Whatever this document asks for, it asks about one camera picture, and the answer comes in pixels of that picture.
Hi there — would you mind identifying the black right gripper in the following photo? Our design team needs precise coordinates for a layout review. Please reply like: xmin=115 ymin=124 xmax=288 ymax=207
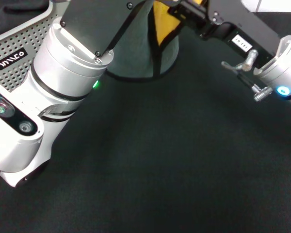
xmin=168 ymin=0 xmax=282 ymax=71

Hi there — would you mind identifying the yellow and grey-green towel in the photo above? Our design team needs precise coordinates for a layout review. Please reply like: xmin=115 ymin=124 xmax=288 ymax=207
xmin=105 ymin=0 xmax=183 ymax=83

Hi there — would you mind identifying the grey perforated storage box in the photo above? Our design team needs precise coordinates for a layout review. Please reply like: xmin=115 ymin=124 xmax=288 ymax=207
xmin=0 ymin=0 xmax=64 ymax=93

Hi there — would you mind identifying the right arm cable with plug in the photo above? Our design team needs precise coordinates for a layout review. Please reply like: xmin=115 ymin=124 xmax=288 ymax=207
xmin=220 ymin=50 xmax=274 ymax=102

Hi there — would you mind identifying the black tablecloth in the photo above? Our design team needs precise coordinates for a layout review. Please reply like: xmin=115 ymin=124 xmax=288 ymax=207
xmin=0 ymin=12 xmax=291 ymax=233

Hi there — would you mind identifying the black cloth lining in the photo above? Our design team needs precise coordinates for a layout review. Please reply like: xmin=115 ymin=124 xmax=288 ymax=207
xmin=0 ymin=0 xmax=52 ymax=42

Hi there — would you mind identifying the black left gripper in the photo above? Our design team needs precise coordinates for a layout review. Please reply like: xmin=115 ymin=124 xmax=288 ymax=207
xmin=59 ymin=0 xmax=146 ymax=58

